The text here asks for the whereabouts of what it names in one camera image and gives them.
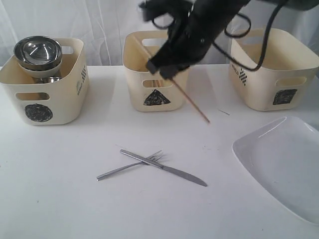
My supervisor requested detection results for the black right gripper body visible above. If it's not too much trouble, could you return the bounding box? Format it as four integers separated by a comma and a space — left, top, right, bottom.
146, 0, 248, 79

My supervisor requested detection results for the wooden chopstick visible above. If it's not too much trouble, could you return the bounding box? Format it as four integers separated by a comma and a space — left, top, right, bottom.
143, 80, 164, 88
133, 35, 210, 124

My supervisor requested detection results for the white ceramic bowl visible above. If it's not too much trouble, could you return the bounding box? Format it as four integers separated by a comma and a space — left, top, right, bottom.
19, 61, 62, 78

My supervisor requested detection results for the steel mug with folding handle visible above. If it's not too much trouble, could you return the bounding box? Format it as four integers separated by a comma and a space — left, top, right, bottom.
32, 76, 62, 84

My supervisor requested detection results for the steel table knife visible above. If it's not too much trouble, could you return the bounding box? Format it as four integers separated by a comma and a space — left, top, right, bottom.
120, 149, 207, 187

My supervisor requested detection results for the steel bowl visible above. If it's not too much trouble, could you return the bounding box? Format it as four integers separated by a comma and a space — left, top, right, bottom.
13, 36, 62, 71

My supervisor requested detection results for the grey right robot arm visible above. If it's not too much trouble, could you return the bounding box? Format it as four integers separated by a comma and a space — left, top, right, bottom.
139, 0, 319, 79

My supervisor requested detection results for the cream bin with triangle mark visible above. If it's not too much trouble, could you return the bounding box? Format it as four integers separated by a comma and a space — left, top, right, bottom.
123, 30, 185, 112

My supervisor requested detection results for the white curtain backdrop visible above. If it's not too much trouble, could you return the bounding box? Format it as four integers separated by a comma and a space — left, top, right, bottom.
0, 0, 319, 66

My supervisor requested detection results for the cream bin with square mark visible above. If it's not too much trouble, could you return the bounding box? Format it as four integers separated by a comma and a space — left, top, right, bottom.
229, 28, 319, 111

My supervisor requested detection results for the steel fork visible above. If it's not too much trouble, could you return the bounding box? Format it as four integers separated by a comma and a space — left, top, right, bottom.
96, 150, 163, 181

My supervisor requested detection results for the cream bin with circle mark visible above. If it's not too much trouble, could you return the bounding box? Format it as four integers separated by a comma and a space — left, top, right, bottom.
0, 38, 89, 125

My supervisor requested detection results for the white square plate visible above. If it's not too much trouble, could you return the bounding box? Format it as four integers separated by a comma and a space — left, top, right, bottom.
232, 116, 319, 225

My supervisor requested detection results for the black cable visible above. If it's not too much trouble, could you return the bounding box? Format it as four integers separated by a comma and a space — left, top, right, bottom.
139, 0, 290, 73

